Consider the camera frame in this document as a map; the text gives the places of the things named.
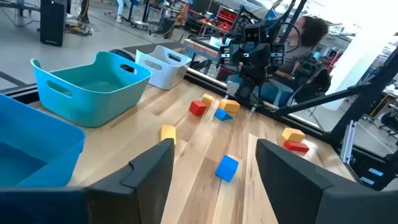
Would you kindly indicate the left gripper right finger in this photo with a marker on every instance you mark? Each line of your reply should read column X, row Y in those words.
column 295, row 193

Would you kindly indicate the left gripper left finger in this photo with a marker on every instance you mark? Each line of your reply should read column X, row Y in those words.
column 140, row 196

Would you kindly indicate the red rectangular block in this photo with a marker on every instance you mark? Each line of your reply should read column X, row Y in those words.
column 296, row 146

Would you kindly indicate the orange rectangular block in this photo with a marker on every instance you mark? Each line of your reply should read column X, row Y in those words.
column 168, row 133
column 293, row 134
column 229, row 105

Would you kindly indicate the orange cube block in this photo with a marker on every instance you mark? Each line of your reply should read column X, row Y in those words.
column 207, row 99

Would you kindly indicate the blue wedge block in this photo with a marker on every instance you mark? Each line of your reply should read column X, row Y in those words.
column 222, row 115

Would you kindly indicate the blue cube block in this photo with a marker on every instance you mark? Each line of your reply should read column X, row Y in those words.
column 226, row 168

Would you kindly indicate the red cube block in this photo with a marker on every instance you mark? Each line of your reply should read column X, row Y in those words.
column 197, row 108

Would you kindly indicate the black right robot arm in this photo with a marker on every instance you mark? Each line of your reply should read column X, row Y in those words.
column 253, row 82

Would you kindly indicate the red storage bin shelf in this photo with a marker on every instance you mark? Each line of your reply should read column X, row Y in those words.
column 226, row 17

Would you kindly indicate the wooden workbench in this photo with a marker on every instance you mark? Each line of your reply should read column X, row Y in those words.
column 199, row 48

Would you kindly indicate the person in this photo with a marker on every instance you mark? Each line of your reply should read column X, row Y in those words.
column 314, row 31
column 119, row 9

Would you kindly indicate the black office chair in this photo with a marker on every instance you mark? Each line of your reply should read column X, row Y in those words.
column 317, row 84

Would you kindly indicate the white plastic bin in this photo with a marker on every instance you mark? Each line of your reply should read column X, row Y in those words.
column 164, row 77

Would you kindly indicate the teal plastic bin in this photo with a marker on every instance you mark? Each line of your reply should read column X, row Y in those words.
column 93, row 105

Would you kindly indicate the blue plastic bin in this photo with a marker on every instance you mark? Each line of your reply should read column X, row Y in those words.
column 37, row 140

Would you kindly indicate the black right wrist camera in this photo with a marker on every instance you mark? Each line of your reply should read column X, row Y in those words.
column 252, row 33

